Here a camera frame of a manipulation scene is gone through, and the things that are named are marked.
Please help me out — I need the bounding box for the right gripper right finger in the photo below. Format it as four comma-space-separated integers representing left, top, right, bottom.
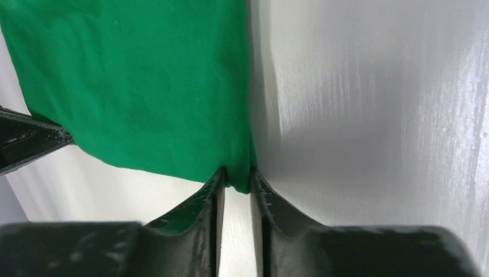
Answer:
250, 170, 480, 276

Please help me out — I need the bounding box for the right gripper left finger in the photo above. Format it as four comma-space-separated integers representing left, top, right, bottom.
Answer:
1, 168, 227, 276

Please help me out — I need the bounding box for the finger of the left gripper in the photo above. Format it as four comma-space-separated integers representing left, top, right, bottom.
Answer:
1, 107, 74, 175

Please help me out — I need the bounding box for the green t shirt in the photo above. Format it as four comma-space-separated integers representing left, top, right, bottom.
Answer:
1, 1, 256, 194

